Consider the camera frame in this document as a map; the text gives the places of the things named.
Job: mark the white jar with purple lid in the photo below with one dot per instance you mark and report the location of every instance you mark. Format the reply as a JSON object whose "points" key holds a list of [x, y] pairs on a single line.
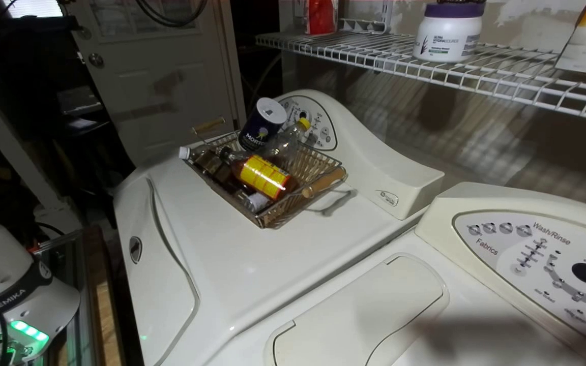
{"points": [[449, 32]]}

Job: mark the white laundry machine without basket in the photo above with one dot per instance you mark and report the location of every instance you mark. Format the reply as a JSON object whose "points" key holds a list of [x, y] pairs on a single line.
{"points": [[441, 298]]}

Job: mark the orange container with yellow label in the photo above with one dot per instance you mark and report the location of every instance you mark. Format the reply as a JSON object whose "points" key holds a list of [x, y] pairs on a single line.
{"points": [[262, 175]]}

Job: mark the white panel door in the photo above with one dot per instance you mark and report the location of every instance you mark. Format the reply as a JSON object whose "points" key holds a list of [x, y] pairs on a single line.
{"points": [[163, 73]]}

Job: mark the dark blue can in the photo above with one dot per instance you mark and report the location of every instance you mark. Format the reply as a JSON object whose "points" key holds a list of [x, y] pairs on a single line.
{"points": [[262, 124]]}

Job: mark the white washing machine under basket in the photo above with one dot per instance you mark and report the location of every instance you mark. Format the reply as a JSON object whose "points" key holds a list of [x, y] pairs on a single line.
{"points": [[252, 264]]}

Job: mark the wicker basket with items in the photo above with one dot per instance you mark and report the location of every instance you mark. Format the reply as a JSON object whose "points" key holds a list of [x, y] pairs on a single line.
{"points": [[306, 177]]}

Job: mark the red container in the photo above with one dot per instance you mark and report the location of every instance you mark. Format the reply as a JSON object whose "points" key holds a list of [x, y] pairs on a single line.
{"points": [[320, 13]]}

